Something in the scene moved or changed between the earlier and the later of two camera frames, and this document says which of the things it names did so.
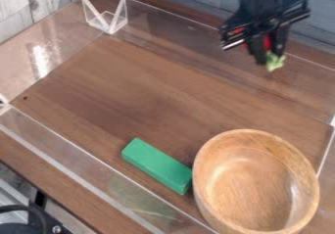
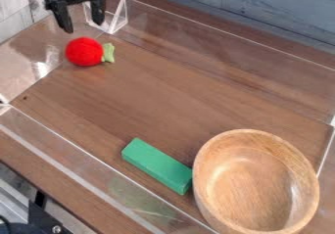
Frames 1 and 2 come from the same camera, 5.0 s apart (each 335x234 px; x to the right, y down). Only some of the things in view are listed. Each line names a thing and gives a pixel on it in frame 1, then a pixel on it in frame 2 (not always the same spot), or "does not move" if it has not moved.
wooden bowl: x=255 y=185 does not move
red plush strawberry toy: x=274 y=61 to x=86 y=51
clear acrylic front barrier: x=157 y=214 does not move
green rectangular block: x=165 y=166 does not move
